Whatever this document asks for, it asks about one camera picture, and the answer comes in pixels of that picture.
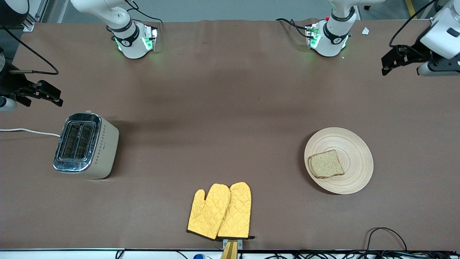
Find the round light wooden plate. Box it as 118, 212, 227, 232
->
304, 127, 374, 195

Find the black looped cable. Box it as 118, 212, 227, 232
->
366, 227, 408, 252

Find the yellow quilted oven mitt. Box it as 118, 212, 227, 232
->
187, 183, 231, 240
217, 182, 252, 240

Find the brown toast slice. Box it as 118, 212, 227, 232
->
308, 150, 345, 179

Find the white toaster power cord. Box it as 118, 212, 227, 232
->
0, 128, 61, 138

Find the black cable bundle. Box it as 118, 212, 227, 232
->
252, 250, 460, 259

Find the black arm base cable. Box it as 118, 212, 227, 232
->
124, 0, 164, 26
276, 18, 310, 38

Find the silver beige two-slot toaster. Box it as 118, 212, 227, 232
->
53, 111, 120, 180

